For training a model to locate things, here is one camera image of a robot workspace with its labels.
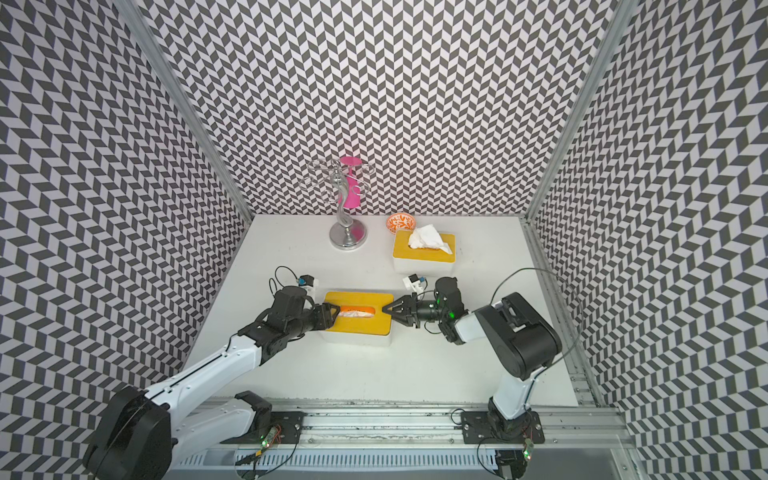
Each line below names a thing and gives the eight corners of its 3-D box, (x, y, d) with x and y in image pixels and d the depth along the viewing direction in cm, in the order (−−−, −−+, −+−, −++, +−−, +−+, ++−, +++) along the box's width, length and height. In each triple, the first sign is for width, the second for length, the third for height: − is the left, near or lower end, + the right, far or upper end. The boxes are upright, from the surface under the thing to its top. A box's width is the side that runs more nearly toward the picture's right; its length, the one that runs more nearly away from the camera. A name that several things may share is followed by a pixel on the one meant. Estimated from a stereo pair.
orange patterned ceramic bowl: (386, 233, 116) (386, 225, 113) (387, 221, 121) (386, 213, 117) (416, 233, 116) (416, 225, 113) (415, 221, 121) (415, 213, 117)
